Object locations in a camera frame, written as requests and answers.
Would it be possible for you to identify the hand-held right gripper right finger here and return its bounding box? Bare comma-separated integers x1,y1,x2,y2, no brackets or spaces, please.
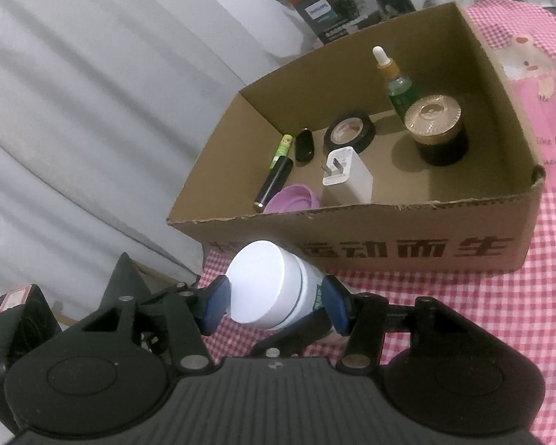
322,276,492,375

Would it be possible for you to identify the white curtain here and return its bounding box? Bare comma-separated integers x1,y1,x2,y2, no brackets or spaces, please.
0,0,307,297

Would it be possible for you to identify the black lipstick tube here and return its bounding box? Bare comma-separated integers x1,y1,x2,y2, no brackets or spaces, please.
254,155,294,214

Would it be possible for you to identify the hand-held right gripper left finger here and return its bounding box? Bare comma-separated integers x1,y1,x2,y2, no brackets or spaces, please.
74,253,231,375

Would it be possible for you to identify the white plastic bottle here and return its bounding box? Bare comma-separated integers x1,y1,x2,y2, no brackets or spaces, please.
225,240,353,346

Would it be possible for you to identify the gold-lidded cosmetic jar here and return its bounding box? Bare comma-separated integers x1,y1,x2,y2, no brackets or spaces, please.
404,94,470,167

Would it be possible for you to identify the white charger plug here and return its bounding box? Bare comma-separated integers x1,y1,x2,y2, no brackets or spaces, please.
321,147,374,205

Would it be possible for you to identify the green dropper bottle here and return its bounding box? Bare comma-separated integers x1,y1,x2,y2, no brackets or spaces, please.
372,45,422,123

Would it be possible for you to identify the purple silicone folding cup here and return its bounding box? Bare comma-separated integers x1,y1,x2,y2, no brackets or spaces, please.
262,184,322,215

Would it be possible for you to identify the pink checkered tablecloth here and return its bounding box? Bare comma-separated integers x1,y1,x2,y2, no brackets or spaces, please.
199,0,556,445

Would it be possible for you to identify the black tape roll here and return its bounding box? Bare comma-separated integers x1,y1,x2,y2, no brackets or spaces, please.
324,110,377,155

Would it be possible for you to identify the brown cardboard box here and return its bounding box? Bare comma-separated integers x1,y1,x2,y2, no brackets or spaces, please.
167,1,546,273

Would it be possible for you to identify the black oval device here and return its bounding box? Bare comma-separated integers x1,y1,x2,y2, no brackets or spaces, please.
294,128,315,167

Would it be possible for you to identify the green lip balm tube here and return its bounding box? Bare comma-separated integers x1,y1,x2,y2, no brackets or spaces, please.
269,134,295,170

